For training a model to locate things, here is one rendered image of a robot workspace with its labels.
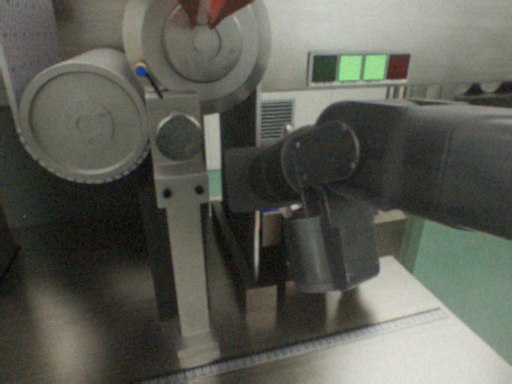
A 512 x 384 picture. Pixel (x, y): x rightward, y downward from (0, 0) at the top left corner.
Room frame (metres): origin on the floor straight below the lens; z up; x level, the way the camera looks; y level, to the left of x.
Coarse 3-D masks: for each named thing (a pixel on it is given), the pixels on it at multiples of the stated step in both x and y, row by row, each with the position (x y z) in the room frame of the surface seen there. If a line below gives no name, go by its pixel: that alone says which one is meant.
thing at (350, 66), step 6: (342, 60) 0.78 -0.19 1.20; (348, 60) 0.78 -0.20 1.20; (354, 60) 0.79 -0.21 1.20; (360, 60) 0.79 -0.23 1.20; (342, 66) 0.78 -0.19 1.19; (348, 66) 0.78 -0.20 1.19; (354, 66) 0.79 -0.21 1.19; (360, 66) 0.79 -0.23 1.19; (342, 72) 0.78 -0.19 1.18; (348, 72) 0.78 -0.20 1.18; (354, 72) 0.79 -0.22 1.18; (342, 78) 0.78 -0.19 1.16; (348, 78) 0.78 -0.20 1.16; (354, 78) 0.79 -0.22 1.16
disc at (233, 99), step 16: (128, 0) 0.36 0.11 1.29; (144, 0) 0.36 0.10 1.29; (256, 0) 0.39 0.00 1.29; (128, 16) 0.36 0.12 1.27; (256, 16) 0.39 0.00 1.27; (128, 32) 0.36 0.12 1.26; (128, 48) 0.36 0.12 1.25; (256, 64) 0.39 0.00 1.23; (144, 80) 0.36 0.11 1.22; (256, 80) 0.39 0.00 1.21; (240, 96) 0.39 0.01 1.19; (208, 112) 0.38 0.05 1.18
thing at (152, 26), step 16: (160, 0) 0.36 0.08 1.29; (176, 0) 0.36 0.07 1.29; (144, 16) 0.35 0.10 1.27; (160, 16) 0.36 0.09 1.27; (240, 16) 0.38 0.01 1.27; (144, 32) 0.35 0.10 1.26; (160, 32) 0.36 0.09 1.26; (256, 32) 0.38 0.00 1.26; (144, 48) 0.35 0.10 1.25; (160, 48) 0.36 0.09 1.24; (256, 48) 0.38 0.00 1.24; (160, 64) 0.36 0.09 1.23; (240, 64) 0.38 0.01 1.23; (160, 80) 0.36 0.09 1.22; (176, 80) 0.36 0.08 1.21; (224, 80) 0.37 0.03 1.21; (240, 80) 0.38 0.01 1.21; (208, 96) 0.37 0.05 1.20; (224, 96) 0.38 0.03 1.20
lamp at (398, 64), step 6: (390, 60) 0.81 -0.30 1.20; (396, 60) 0.81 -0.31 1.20; (402, 60) 0.82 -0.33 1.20; (408, 60) 0.82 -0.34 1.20; (390, 66) 0.81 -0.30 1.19; (396, 66) 0.82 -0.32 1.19; (402, 66) 0.82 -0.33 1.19; (390, 72) 0.81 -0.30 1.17; (396, 72) 0.82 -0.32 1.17; (402, 72) 0.82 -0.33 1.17; (390, 78) 0.81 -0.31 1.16; (396, 78) 0.82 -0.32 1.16
